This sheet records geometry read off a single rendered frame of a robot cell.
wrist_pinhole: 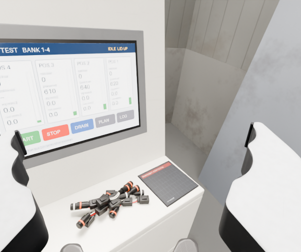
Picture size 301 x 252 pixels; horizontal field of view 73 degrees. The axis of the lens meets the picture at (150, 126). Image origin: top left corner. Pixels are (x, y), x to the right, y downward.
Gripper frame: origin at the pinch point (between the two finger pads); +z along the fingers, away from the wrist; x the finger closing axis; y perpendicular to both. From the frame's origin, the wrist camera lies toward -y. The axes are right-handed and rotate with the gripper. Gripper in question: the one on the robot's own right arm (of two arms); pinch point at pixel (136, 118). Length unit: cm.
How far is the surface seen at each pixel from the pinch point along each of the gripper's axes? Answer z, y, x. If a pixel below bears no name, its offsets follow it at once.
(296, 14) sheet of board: 137, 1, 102
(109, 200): 29, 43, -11
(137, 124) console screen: 51, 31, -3
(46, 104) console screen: 37.6, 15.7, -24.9
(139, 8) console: 61, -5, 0
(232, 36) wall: 200, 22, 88
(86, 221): 22, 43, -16
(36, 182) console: 30, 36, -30
